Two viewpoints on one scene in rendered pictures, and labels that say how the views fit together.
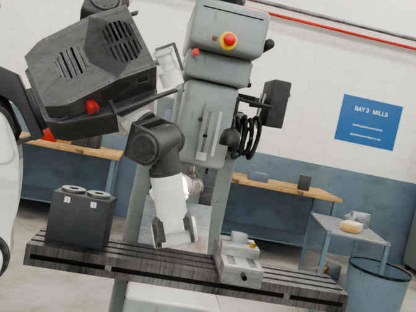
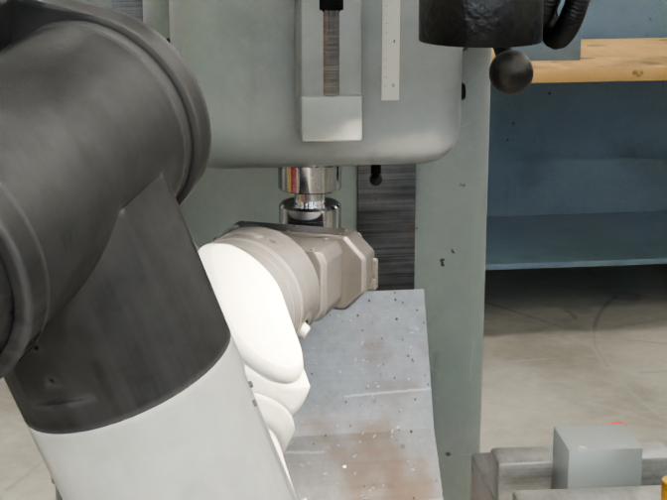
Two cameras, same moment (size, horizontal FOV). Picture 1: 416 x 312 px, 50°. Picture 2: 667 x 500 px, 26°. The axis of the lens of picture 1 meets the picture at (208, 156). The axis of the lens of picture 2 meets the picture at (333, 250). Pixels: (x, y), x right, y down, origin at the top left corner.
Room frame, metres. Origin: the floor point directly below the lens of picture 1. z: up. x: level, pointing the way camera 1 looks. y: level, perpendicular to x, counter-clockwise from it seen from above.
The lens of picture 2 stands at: (0.70, 0.02, 1.52)
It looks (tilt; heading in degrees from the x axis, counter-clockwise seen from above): 15 degrees down; 0
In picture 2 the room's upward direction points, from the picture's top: straight up
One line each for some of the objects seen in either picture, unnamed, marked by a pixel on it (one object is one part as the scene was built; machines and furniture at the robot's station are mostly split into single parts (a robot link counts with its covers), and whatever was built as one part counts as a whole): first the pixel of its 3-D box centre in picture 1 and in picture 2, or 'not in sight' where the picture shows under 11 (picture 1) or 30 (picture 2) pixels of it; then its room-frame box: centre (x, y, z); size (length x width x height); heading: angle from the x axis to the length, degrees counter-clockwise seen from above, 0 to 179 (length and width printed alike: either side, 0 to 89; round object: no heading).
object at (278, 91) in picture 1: (273, 104); not in sight; (2.10, -0.25, 1.62); 0.20 x 0.09 x 0.21; 8
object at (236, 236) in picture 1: (238, 240); (596, 470); (1.79, -0.19, 1.04); 0.06 x 0.05 x 0.06; 95
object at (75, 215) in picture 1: (82, 215); not in sight; (1.72, 0.43, 1.03); 0.22 x 0.12 x 0.20; 90
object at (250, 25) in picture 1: (221, 37); not in sight; (1.77, 0.04, 1.81); 0.47 x 0.26 x 0.16; 8
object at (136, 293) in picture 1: (169, 291); not in sight; (1.75, 0.04, 0.79); 0.50 x 0.35 x 0.12; 8
